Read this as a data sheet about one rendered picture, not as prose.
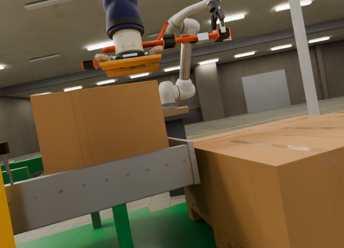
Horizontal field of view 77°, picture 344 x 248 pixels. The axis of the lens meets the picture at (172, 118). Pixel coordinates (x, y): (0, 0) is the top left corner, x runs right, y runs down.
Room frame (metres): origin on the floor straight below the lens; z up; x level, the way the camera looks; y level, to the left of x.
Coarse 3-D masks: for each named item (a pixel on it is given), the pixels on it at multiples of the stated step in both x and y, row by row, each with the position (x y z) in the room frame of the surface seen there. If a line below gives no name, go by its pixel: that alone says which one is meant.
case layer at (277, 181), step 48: (240, 144) 1.07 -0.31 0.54; (288, 144) 0.87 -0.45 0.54; (336, 144) 0.74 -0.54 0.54; (192, 192) 1.40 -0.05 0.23; (240, 192) 0.84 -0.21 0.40; (288, 192) 0.64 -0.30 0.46; (336, 192) 0.69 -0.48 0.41; (240, 240) 0.91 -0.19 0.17; (288, 240) 0.63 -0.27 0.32; (336, 240) 0.68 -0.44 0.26
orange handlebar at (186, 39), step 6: (186, 36) 1.35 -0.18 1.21; (192, 36) 1.35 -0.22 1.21; (210, 36) 1.37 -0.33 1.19; (144, 42) 1.31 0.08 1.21; (150, 42) 1.31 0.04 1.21; (156, 42) 1.32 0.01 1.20; (162, 42) 1.33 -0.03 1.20; (180, 42) 1.38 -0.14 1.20; (186, 42) 1.38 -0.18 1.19; (108, 48) 1.28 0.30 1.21; (114, 48) 1.29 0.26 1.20
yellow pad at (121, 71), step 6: (138, 66) 1.38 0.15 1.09; (144, 66) 1.38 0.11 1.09; (150, 66) 1.39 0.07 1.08; (156, 66) 1.39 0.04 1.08; (108, 72) 1.35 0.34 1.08; (114, 72) 1.36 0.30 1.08; (120, 72) 1.38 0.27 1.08; (126, 72) 1.41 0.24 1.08; (132, 72) 1.44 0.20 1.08; (138, 72) 1.47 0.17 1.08
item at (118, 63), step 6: (144, 54) 1.24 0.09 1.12; (114, 60) 1.18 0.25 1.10; (120, 60) 1.18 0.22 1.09; (126, 60) 1.18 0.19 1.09; (132, 60) 1.19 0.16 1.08; (138, 60) 1.19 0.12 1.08; (144, 60) 1.21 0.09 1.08; (150, 60) 1.23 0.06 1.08; (156, 60) 1.25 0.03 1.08; (102, 66) 1.18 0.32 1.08; (108, 66) 1.19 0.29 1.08; (114, 66) 1.22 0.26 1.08; (120, 66) 1.24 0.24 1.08; (126, 66) 1.26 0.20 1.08
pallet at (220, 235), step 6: (186, 198) 1.56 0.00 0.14; (186, 204) 1.58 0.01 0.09; (192, 204) 1.45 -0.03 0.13; (192, 210) 1.49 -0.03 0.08; (198, 210) 1.35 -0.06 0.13; (192, 216) 1.49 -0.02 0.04; (198, 216) 1.51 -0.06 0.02; (204, 216) 1.27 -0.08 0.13; (210, 222) 1.20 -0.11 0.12; (216, 228) 1.13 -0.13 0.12; (216, 234) 1.14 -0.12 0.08; (222, 234) 1.07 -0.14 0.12; (216, 240) 1.16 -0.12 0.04; (222, 240) 1.08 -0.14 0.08; (228, 240) 1.02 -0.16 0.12; (234, 240) 0.96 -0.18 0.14; (222, 246) 1.10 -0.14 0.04; (228, 246) 1.04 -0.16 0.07; (234, 246) 0.97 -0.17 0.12; (240, 246) 0.92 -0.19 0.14
